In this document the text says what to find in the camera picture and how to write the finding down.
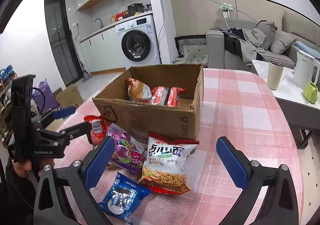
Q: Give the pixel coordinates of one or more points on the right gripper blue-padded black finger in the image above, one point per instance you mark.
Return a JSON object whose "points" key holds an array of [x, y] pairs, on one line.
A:
{"points": [[51, 203], [279, 205]]}

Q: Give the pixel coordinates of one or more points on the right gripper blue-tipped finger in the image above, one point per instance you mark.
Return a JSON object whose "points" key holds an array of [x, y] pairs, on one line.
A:
{"points": [[57, 115]]}

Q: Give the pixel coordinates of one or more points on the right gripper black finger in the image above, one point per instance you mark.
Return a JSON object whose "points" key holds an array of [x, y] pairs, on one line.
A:
{"points": [[70, 133]]}

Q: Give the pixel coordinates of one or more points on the white noodle snack bag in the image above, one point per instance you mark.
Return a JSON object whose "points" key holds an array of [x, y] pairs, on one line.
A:
{"points": [[163, 170]]}

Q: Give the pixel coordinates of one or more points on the red spicy strip packet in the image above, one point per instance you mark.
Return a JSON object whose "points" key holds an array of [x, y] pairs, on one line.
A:
{"points": [[166, 96]]}

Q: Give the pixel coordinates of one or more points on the person's left hand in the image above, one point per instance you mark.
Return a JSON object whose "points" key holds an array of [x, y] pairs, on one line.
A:
{"points": [[23, 167]]}

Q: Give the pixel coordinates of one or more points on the purple plastic bag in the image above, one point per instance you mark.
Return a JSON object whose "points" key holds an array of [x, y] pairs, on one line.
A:
{"points": [[43, 97]]}

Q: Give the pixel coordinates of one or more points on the red packet behind box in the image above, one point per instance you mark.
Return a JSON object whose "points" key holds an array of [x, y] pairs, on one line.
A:
{"points": [[99, 128]]}

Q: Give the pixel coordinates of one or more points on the cardboard box on floor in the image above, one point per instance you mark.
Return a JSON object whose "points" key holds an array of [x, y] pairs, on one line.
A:
{"points": [[68, 97]]}

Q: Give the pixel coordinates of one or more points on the blue oreo cookie packet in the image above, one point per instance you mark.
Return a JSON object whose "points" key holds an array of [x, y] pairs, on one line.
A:
{"points": [[123, 198]]}

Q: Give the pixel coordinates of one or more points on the purple candy bag on table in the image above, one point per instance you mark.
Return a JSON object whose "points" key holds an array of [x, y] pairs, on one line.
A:
{"points": [[129, 153]]}

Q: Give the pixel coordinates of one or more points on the black glass door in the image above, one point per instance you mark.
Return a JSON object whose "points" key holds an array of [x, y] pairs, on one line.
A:
{"points": [[61, 41]]}

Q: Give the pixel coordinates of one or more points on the white kitchen counter cabinets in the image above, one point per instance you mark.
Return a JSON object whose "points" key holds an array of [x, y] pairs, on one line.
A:
{"points": [[101, 49]]}

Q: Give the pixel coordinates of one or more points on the brown cardboard box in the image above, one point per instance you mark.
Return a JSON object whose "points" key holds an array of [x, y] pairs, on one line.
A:
{"points": [[139, 119]]}

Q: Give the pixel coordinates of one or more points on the kitchen faucet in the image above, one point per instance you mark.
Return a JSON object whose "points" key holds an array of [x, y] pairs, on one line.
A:
{"points": [[100, 22]]}

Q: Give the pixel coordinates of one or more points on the white washing machine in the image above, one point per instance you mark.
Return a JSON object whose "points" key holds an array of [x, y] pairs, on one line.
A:
{"points": [[138, 42]]}

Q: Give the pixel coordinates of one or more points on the white marble coffee table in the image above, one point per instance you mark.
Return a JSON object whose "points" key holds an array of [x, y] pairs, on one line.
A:
{"points": [[286, 90]]}

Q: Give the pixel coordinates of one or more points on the green ceramic mug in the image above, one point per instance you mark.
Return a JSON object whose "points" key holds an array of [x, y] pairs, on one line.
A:
{"points": [[310, 92]]}

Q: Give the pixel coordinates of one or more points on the black cooker on washer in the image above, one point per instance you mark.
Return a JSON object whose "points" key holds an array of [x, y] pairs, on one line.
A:
{"points": [[135, 8]]}

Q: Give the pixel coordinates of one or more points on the beige travel mug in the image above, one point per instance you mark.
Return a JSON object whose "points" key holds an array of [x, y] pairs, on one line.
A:
{"points": [[275, 71]]}

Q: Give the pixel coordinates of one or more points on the white electric kettle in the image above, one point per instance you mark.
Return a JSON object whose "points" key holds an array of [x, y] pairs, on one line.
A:
{"points": [[304, 69]]}

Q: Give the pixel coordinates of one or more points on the crumpled beige cloth on floor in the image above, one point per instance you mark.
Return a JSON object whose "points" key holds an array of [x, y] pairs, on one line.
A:
{"points": [[191, 59]]}

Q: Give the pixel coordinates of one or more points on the grey sofa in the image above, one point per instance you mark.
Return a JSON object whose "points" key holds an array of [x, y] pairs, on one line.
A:
{"points": [[306, 33]]}

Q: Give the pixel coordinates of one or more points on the grey clothes pile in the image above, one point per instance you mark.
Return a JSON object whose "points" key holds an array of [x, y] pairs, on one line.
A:
{"points": [[250, 44]]}

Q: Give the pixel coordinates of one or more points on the grey sofa cushion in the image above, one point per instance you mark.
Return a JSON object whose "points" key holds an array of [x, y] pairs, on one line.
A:
{"points": [[281, 42]]}

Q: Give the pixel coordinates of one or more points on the white wall power strip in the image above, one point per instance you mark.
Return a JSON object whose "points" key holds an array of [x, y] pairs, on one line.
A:
{"points": [[226, 8]]}

